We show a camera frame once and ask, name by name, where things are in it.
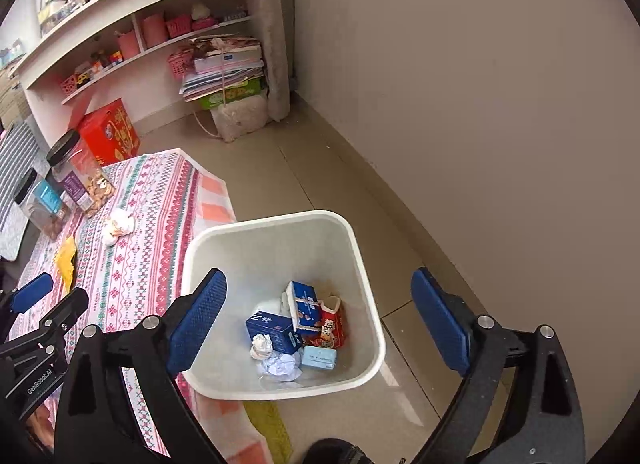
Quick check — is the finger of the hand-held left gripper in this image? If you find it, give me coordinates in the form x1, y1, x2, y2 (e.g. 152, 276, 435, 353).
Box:
30, 288, 90, 345
9, 272, 55, 315

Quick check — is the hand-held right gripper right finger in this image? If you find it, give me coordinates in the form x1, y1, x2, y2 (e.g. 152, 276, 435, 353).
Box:
411, 266, 586, 464

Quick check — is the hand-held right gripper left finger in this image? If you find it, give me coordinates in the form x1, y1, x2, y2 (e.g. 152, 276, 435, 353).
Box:
52, 268, 228, 464

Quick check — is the yellow wrapper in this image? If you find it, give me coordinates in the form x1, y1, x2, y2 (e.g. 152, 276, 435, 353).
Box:
54, 236, 78, 290

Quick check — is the twisted white tissue wad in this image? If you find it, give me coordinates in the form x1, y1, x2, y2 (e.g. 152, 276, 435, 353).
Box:
250, 334, 273, 361

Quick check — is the blue carton box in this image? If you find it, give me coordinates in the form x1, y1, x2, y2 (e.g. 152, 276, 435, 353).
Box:
246, 311, 303, 355

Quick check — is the pale blue paper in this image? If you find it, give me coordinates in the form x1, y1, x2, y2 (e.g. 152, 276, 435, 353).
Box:
257, 351, 303, 382

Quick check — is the white tissue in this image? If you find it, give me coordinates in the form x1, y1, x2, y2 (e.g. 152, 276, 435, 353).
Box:
102, 209, 136, 245

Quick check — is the white trash bin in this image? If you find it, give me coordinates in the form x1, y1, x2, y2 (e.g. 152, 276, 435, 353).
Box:
180, 210, 387, 401

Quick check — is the blue printed snack box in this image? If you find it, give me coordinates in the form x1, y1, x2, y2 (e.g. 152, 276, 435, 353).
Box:
285, 281, 323, 335

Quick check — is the red instant noodle bowl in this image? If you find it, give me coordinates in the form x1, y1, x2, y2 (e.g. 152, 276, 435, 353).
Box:
319, 295, 347, 350

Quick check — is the light blue packet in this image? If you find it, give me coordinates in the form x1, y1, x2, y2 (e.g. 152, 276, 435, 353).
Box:
300, 345, 338, 371

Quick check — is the clear jar blue label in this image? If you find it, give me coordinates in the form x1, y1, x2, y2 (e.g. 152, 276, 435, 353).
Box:
12, 169, 71, 240

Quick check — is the patterned tablecloth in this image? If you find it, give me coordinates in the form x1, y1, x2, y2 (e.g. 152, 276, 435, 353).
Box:
7, 148, 201, 460

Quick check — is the clear jar purple label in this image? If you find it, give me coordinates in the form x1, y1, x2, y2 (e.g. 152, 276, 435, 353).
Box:
46, 130, 116, 217

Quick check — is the yellow green mat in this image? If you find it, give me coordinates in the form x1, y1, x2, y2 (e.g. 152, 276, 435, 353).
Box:
244, 399, 293, 464

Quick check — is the quilted striped sofa cover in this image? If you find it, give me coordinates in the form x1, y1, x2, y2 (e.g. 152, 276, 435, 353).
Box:
0, 121, 43, 255

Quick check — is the red cardboard box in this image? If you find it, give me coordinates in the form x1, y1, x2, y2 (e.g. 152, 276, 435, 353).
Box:
77, 99, 142, 167

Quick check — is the white plastic bag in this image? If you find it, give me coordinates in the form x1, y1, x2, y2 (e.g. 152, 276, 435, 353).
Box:
210, 91, 273, 142

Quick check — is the green cardboard box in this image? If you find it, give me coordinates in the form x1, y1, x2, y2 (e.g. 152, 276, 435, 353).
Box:
200, 78, 266, 110

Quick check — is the stack of books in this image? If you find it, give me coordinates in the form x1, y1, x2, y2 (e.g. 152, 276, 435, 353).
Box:
180, 34, 266, 102

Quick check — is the grey fuzzy curtain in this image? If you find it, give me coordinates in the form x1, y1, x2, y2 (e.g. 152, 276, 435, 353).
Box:
257, 0, 292, 122

